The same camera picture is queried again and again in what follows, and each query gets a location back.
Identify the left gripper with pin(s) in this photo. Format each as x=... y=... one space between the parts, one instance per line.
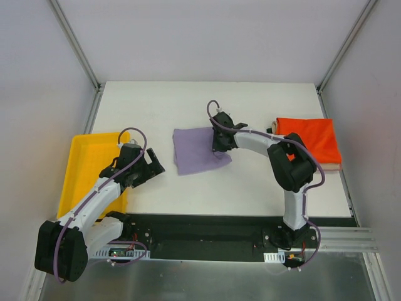
x=148 y=167

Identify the left white cable duct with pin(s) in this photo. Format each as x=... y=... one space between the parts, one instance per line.
x=120 y=253

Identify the yellow plastic tray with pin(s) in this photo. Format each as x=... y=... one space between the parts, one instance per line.
x=89 y=155

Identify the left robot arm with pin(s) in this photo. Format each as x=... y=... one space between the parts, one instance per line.
x=65 y=245

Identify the right white cable duct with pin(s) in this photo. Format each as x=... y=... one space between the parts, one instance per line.
x=278 y=257

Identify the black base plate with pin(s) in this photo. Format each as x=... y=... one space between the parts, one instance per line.
x=212 y=238

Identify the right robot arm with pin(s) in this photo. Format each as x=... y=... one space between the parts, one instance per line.
x=292 y=167

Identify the purple t-shirt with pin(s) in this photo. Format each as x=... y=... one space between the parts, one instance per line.
x=193 y=152

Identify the white cable duct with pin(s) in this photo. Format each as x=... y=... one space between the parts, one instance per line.
x=278 y=257
x=120 y=253

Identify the left aluminium frame post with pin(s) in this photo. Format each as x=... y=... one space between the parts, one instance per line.
x=74 y=43

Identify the folded beige t-shirt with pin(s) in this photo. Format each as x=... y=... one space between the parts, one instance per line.
x=329 y=167

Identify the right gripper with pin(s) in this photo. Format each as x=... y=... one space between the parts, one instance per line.
x=217 y=140

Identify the aluminium frame post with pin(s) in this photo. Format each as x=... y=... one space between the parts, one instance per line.
x=347 y=43
x=74 y=43

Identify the folded orange t-shirt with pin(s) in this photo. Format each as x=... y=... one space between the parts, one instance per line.
x=319 y=138

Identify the right aluminium frame post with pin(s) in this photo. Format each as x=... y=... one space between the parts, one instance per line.
x=347 y=43

